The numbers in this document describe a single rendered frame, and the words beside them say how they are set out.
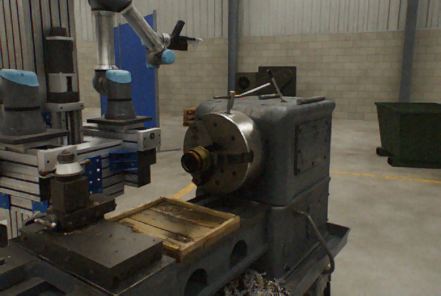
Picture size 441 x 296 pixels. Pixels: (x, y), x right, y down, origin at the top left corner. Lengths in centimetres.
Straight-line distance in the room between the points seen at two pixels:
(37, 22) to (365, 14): 1027
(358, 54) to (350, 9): 127
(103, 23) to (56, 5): 24
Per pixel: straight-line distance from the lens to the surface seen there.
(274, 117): 144
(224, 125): 137
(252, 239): 148
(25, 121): 152
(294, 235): 170
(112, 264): 91
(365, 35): 1137
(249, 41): 1187
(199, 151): 132
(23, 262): 114
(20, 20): 178
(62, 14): 188
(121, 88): 184
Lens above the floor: 140
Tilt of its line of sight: 9 degrees down
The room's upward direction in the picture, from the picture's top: straight up
